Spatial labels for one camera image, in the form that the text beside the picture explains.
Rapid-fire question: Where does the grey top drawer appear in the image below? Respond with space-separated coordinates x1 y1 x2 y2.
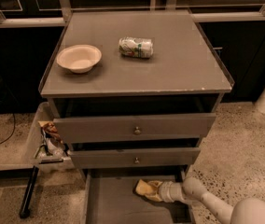
54 113 216 144

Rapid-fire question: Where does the grey open bottom drawer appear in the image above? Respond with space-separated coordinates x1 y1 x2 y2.
81 166 195 224

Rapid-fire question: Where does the yellow sponge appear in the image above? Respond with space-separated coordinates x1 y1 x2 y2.
135 179 155 196

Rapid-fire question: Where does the grey middle drawer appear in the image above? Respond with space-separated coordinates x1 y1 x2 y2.
70 147 200 169

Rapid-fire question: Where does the grey drawer cabinet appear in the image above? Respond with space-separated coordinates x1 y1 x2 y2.
38 10 235 182

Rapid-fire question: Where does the white railing bar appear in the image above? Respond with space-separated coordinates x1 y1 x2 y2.
0 12 265 28

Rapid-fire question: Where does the crushed green white can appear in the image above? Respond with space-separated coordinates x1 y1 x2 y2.
119 36 153 59

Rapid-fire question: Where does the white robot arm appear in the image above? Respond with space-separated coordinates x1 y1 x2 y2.
145 92 265 224

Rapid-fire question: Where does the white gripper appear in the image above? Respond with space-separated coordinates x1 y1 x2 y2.
145 180 186 203

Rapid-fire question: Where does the black metal leg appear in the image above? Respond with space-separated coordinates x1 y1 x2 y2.
19 166 39 219

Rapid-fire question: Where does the brown snack wrapper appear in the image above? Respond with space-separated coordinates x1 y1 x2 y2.
38 121 62 143

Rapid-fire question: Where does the brass top drawer knob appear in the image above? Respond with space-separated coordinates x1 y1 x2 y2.
133 126 141 135

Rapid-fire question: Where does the clear plastic bin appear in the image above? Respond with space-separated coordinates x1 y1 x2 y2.
22 102 74 172

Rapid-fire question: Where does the black cable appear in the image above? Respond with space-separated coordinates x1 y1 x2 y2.
0 112 17 150

